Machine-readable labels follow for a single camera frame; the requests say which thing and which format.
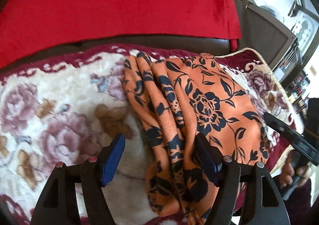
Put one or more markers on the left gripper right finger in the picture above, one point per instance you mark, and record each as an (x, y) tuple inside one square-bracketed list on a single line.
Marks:
[(262, 204)]

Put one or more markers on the dark brown leather sofa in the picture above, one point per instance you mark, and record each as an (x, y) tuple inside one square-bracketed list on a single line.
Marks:
[(199, 40)]

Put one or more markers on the wooden baby crib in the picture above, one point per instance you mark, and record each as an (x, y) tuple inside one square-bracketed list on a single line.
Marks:
[(277, 45)]

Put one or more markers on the red velvet blanket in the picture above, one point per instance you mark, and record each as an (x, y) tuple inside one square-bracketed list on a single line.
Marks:
[(195, 18)]

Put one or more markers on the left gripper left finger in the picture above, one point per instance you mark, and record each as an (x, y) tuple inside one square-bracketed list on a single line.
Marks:
[(57, 203)]

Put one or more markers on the floral plush blanket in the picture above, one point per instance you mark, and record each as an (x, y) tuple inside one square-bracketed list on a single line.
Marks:
[(66, 108)]

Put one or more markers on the person's right hand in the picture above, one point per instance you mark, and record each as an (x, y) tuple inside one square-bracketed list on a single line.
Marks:
[(288, 172)]

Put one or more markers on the dark framed glass door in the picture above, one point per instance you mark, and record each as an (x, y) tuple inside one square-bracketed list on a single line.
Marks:
[(305, 29)]

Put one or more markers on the orange black floral garment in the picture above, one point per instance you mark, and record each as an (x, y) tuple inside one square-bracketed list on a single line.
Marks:
[(175, 100)]

